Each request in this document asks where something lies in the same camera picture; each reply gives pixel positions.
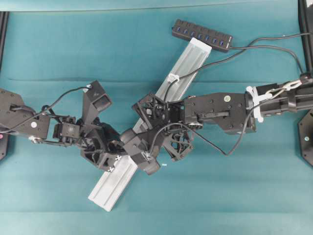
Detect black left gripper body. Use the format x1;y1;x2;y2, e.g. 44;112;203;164
52;116;103;152

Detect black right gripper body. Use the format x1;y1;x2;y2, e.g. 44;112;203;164
144;100;196;131

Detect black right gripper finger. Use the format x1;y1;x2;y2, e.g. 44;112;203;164
163;131;195;162
132;94;166;125

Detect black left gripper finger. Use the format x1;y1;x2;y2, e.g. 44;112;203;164
81;150;127;172
93;122;126;154

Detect black USB cable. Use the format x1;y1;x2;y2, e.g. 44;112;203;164
162;33;313;108

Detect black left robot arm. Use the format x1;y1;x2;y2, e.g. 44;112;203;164
0;84;126;172

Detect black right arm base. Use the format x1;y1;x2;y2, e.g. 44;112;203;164
298;109;313;166

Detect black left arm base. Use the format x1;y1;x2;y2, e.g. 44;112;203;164
0;133;9;161

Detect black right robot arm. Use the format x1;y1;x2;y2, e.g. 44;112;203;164
125;73;313;165

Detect black USB hub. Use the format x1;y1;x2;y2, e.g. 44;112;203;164
172;19;233;52

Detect aluminium rail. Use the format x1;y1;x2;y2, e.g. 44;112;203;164
88;37;212;212

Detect black camera cable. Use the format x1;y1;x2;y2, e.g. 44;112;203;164
146;122;255;157

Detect white cable tie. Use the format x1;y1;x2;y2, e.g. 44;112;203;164
246;86;272;123

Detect black frame rail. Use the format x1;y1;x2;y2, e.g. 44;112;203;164
298;0;313;72

